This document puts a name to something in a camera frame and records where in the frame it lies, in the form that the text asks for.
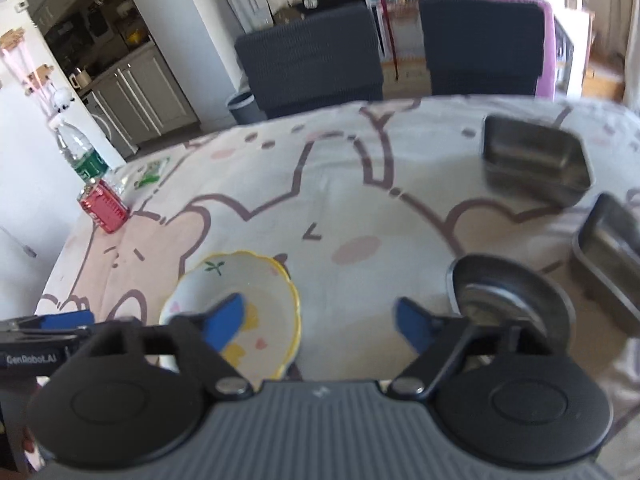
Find bear printed tablecloth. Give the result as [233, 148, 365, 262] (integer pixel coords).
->
[32, 96, 640, 476]

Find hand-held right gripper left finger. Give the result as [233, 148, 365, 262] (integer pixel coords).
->
[75, 294, 251, 401]

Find small green packet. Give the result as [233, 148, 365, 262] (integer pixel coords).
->
[134, 157, 171, 188]

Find cream kitchen base cabinet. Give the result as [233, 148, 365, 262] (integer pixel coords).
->
[80, 42, 198, 158]

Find dark red strap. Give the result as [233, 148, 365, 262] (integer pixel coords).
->
[372, 0, 403, 81]

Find flower-shaped white bowl yellow rim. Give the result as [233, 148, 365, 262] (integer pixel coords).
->
[159, 251, 302, 381]

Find round steel bowl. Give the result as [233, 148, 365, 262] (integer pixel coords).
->
[446, 254, 577, 356]

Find wall hooks with pink ribbons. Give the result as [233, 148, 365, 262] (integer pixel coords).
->
[0, 30, 56, 96]

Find dark grey chair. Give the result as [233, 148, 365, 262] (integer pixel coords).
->
[419, 0, 546, 97]
[234, 2, 385, 120]

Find grey trash bin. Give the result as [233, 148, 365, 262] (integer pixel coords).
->
[226, 91, 268, 126]

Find red drink can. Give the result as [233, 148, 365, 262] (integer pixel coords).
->
[77, 178, 131, 234]

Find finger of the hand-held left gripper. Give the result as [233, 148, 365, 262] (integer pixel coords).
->
[0, 310, 96, 335]

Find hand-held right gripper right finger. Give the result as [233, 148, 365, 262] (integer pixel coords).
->
[389, 298, 566, 400]

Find clear plastic water bottle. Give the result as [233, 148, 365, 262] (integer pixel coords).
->
[54, 121, 126, 198]

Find square steel dish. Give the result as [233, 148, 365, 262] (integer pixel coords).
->
[570, 192, 640, 333]
[481, 115, 595, 207]

